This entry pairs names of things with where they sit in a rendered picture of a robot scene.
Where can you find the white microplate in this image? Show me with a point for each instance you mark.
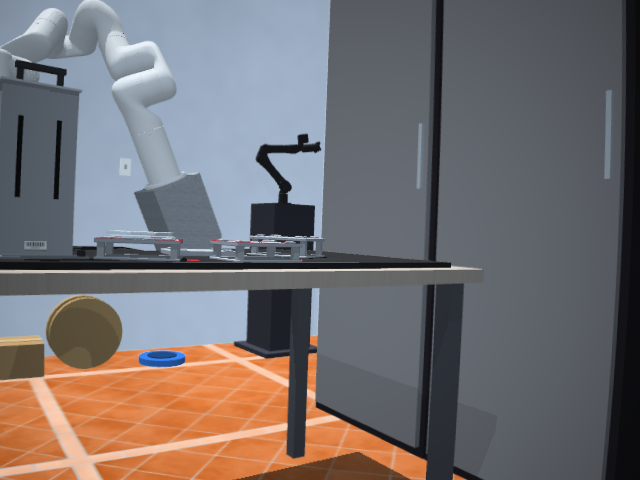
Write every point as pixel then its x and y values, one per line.
pixel 139 235

